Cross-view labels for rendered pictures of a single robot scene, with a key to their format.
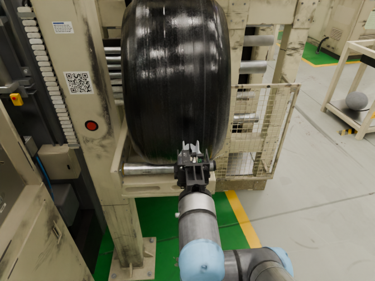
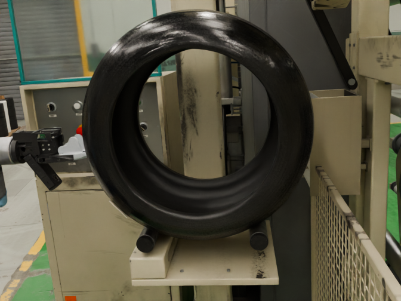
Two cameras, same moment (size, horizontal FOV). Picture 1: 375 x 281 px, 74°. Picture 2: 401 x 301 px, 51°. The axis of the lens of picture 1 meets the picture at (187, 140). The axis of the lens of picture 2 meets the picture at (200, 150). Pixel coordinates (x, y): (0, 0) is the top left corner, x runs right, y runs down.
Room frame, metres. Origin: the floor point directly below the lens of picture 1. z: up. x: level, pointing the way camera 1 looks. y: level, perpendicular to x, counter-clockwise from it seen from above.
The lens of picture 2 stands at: (0.99, -1.03, 1.36)
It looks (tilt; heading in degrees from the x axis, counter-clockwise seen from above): 14 degrees down; 99
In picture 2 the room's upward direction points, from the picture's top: 4 degrees counter-clockwise
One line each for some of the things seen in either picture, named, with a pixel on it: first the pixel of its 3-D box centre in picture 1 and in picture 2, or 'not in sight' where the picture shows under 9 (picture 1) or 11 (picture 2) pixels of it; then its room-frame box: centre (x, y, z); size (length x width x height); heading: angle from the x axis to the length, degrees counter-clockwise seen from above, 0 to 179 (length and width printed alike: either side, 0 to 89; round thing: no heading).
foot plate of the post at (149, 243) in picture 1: (133, 256); not in sight; (0.78, 0.34, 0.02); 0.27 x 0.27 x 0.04; 3
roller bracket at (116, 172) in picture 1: (124, 145); not in sight; (0.80, 0.26, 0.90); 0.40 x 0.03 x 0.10; 3
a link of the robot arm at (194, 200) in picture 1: (195, 210); (11, 150); (0.31, -0.02, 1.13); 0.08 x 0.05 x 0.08; 93
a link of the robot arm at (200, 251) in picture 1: (200, 248); not in sight; (0.23, -0.02, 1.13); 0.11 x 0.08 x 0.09; 3
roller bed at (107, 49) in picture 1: (122, 73); (328, 140); (1.18, 0.32, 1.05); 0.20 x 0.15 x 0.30; 93
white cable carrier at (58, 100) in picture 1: (57, 87); not in sight; (0.74, 0.42, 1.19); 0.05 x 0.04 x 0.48; 3
